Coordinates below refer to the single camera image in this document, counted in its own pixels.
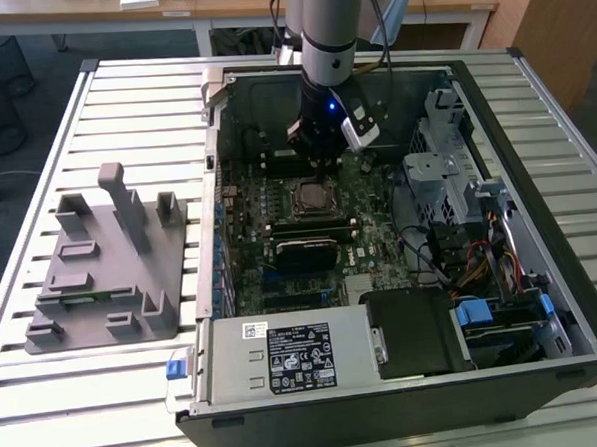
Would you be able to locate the silver topped CPU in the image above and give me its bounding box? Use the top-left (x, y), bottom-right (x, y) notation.
top-left (298, 180), bottom-right (335, 210)

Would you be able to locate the CPU socket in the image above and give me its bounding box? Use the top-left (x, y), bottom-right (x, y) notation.
top-left (286, 174), bottom-right (341, 223)

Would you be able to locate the silver drive cage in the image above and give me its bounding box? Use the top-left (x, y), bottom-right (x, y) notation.
top-left (397, 84), bottom-right (485, 229)

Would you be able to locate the silver case latch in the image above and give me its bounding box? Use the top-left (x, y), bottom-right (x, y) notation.
top-left (198, 68), bottom-right (230, 125)

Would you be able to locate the green motherboard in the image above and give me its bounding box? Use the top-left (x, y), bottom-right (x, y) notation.
top-left (214, 145), bottom-right (419, 319)

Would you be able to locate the black graphics card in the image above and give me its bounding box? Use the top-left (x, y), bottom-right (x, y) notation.
top-left (270, 235), bottom-right (341, 277)

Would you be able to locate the wooden desk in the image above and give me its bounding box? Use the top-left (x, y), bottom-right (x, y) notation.
top-left (0, 0), bottom-right (501, 70)

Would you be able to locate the silver finned heatsink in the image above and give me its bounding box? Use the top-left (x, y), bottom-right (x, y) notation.
top-left (343, 273), bottom-right (376, 303)

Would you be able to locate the black expansion slot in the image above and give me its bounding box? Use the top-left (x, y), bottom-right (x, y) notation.
top-left (262, 292), bottom-right (325, 310)

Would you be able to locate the black plastic shroud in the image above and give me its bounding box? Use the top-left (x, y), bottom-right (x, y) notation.
top-left (362, 284), bottom-right (474, 382)

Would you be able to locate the blue disk carrier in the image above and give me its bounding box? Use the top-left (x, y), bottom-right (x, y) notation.
top-left (454, 296), bottom-right (494, 332)

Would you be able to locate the grey parts rack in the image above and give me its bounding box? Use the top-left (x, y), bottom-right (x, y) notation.
top-left (14, 157), bottom-right (197, 357)

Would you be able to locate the silver power supply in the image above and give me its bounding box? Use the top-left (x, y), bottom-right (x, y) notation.
top-left (185, 306), bottom-right (393, 409)

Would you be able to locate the wooden cabinet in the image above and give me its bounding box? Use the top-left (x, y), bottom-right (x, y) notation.
top-left (476, 0), bottom-right (597, 123)

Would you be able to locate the blue power supply latch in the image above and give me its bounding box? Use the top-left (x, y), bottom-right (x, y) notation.
top-left (163, 356), bottom-right (187, 383)

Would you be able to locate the black disk bay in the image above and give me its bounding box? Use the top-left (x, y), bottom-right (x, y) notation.
top-left (449, 288), bottom-right (577, 375)

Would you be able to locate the black PC case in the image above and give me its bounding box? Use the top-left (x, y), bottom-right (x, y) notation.
top-left (154, 41), bottom-right (597, 447)

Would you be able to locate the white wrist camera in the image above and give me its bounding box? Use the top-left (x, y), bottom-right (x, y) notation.
top-left (338, 86), bottom-right (382, 156)

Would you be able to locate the black cable with brass plug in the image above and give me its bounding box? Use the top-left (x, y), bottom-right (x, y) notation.
top-left (351, 0), bottom-right (396, 76)

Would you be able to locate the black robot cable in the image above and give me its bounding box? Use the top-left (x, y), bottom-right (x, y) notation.
top-left (268, 0), bottom-right (291, 44)

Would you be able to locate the black cable bundle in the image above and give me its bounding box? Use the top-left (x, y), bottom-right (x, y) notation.
top-left (392, 214), bottom-right (466, 292)

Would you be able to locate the orange yellow wire bundle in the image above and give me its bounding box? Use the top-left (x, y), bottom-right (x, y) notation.
top-left (445, 209), bottom-right (532, 300)

